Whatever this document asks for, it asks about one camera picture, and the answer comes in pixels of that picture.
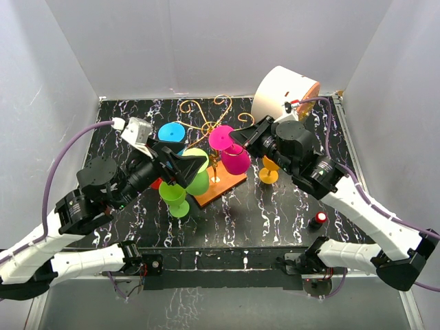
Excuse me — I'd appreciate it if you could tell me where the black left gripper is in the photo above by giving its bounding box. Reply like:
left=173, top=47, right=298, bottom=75
left=112, top=137, right=207, bottom=210

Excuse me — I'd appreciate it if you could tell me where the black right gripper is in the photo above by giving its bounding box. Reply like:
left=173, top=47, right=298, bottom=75
left=230, top=115, right=296, bottom=176

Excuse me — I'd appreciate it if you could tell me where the magenta plastic wine glass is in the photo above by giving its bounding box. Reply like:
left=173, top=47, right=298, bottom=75
left=208, top=125, right=250, bottom=175

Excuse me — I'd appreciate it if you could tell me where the blue plastic wine glass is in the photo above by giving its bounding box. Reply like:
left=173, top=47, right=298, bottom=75
left=158, top=122, right=186, bottom=142

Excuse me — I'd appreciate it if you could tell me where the green plastic wine glass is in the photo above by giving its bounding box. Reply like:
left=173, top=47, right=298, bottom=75
left=159, top=181, right=190, bottom=218
left=183, top=148, right=209, bottom=196

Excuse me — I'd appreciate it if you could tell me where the orange plastic wine glass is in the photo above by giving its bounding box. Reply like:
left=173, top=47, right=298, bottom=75
left=258, top=156, right=280, bottom=184

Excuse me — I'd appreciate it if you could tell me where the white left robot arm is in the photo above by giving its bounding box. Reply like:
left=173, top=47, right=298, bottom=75
left=1, top=139, right=206, bottom=301

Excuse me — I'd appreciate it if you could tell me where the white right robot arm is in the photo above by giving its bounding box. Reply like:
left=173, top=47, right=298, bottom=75
left=229, top=116, right=439, bottom=292

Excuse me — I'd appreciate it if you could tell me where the red plastic wine glass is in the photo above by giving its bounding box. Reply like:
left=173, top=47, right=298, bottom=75
left=150, top=177, right=162, bottom=190

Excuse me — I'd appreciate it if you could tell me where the white cylindrical container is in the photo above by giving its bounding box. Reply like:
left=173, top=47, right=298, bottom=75
left=251, top=65, right=320, bottom=122

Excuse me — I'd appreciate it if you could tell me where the red push button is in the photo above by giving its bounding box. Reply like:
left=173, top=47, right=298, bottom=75
left=308, top=212, right=328, bottom=230

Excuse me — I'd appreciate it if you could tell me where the gold wire wine glass rack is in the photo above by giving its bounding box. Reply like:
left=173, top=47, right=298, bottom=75
left=186, top=95, right=250, bottom=208

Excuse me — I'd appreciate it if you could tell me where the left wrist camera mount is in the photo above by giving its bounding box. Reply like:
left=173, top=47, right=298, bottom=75
left=111, top=117, right=153, bottom=159

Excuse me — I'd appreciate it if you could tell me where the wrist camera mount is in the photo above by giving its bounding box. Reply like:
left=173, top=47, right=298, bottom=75
left=111, top=117, right=153, bottom=159
left=274, top=100, right=300, bottom=123

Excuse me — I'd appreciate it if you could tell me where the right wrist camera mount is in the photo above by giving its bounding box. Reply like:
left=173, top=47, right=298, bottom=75
left=274, top=100, right=300, bottom=123

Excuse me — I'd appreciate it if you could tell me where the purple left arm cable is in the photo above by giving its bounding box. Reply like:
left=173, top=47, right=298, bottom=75
left=0, top=120, right=116, bottom=302

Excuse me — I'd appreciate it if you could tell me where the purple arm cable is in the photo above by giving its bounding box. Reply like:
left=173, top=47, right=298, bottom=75
left=298, top=97, right=440, bottom=300
left=0, top=120, right=116, bottom=302

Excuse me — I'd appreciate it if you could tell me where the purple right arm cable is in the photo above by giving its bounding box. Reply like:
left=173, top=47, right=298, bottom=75
left=298, top=97, right=440, bottom=300

